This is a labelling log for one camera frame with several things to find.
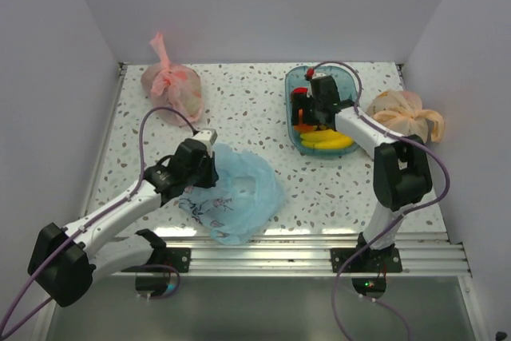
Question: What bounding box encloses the teal transparent plastic tray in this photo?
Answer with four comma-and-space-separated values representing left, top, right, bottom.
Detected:
284, 65, 358, 157

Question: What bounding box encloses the aluminium table front rail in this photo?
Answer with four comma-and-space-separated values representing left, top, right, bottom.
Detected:
163, 233, 470, 277

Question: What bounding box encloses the orange knotted plastic bag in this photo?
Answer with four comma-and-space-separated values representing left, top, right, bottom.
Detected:
366, 90, 445, 143

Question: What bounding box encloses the orange fruit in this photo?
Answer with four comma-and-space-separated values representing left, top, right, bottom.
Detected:
293, 125, 317, 134

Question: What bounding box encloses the yellow banana bunch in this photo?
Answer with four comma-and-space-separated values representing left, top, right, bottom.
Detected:
300, 129, 354, 150

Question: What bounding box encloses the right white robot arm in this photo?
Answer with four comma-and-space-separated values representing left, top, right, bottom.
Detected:
290, 69, 433, 272

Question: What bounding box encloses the pink knotted plastic bag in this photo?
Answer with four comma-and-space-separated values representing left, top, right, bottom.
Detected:
141, 33, 204, 123

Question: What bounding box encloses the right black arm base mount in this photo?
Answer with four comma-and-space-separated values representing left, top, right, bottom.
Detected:
344, 246, 403, 299

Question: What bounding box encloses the light blue printed plastic bag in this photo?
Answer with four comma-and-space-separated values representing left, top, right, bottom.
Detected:
178, 143, 285, 245

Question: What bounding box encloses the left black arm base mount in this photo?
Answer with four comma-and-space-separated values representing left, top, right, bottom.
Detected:
129, 229, 191, 300

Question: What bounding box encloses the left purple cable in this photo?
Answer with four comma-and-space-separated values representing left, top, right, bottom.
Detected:
0, 106, 199, 341

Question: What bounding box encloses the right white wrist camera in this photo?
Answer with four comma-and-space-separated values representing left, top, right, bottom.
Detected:
305, 68, 327, 81

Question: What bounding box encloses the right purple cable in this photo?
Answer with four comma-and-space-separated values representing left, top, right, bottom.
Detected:
313, 61, 450, 341

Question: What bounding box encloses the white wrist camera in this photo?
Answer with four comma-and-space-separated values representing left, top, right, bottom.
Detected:
305, 68, 327, 81
192, 129, 218, 149

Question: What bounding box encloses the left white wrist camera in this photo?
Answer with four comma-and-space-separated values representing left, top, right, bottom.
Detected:
192, 129, 218, 149

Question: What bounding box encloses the purple cable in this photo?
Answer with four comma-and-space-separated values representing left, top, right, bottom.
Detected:
313, 61, 450, 341
0, 106, 199, 341

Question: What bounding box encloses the red apple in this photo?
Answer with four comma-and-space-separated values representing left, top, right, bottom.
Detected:
291, 87, 309, 95

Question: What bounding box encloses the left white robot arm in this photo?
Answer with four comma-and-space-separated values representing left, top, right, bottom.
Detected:
28, 129, 218, 307

